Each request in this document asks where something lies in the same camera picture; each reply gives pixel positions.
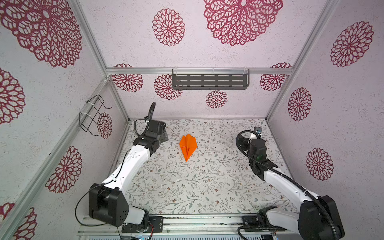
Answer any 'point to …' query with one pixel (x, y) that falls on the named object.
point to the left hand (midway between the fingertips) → (155, 137)
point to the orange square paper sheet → (189, 145)
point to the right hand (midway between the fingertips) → (248, 134)
